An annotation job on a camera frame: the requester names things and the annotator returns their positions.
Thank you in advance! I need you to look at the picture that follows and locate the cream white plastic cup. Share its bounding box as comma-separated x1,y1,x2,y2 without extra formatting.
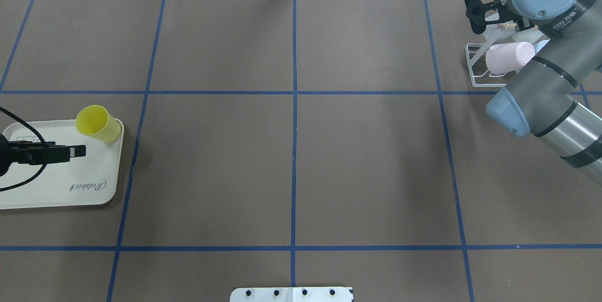
511,28,545,45

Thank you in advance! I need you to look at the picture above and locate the pink plastic cup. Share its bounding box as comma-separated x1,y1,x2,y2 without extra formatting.
485,42,536,75

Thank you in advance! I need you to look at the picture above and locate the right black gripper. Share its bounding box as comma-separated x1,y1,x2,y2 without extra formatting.
464,0,527,34

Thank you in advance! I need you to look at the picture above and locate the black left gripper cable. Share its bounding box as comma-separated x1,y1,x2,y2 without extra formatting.
0,107,48,192

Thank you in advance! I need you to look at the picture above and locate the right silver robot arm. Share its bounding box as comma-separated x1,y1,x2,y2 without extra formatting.
464,0,602,184

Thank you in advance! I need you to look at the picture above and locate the white wire cup rack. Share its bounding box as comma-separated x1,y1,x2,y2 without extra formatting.
465,22,521,88

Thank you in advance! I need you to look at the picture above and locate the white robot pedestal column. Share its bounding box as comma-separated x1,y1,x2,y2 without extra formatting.
230,286,354,302

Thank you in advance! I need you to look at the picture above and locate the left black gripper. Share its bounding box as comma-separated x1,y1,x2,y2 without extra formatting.
0,135,87,176

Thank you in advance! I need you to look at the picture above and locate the light blue cup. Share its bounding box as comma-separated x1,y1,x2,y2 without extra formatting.
534,39,550,54

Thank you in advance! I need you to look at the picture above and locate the yellow plastic cup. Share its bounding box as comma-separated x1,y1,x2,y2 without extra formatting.
75,105,122,143

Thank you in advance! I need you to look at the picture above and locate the cream plastic tray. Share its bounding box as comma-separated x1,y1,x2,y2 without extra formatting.
0,119,123,209

